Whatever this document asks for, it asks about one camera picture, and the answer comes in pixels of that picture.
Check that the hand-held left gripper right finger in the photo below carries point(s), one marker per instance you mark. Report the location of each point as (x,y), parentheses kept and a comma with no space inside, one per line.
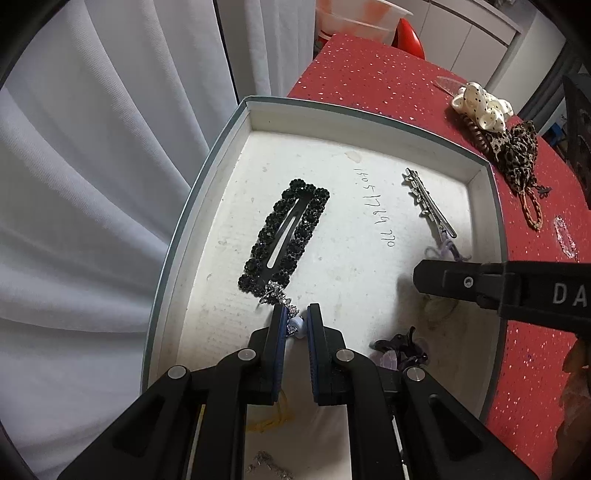
(315,341)

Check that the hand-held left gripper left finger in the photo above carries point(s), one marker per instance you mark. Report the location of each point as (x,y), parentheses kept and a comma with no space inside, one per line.
(278,332)

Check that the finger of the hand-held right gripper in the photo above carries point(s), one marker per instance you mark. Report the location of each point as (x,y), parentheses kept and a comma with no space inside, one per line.
(443,277)

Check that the silver rhinestone hair clip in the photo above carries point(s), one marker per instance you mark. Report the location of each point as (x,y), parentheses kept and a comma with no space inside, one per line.
(298,325)

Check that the white cardboard box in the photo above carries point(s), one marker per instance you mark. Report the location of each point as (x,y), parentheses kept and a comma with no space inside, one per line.
(346,286)

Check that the silver spiked hair clip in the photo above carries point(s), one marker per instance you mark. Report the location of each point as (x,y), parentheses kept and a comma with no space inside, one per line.
(427,203)

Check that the black rhinestone hair clip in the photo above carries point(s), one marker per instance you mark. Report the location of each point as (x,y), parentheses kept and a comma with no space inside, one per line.
(258,249)

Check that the person's right hand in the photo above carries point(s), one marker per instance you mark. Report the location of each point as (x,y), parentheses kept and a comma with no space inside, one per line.
(577,392)

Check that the dark purple claw clip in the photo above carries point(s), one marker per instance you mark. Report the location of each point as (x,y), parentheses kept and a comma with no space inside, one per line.
(401,346)

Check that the yellow hair elastic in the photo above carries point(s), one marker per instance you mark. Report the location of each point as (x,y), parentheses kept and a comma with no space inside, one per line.
(272,422)

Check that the small black claw clip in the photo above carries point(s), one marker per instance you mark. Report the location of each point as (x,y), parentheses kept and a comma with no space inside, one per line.
(544,190)

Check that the leopard print scrunchie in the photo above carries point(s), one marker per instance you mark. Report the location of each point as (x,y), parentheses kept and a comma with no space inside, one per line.
(515,152)

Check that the white dotted scrunchie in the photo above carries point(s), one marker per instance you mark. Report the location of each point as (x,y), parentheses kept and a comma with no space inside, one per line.
(485,108)

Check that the clear plastic piece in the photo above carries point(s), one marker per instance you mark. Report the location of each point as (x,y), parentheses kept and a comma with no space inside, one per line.
(445,83)

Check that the white curtain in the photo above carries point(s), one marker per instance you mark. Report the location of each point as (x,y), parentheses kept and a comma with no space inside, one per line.
(92,184)

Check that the white cabinet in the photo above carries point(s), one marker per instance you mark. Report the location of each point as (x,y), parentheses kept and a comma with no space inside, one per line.
(461,37)

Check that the red plastic chair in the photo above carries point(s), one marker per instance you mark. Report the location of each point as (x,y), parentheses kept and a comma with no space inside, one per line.
(411,37)

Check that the clear plastic container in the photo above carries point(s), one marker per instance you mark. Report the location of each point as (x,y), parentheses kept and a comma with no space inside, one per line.
(360,23)

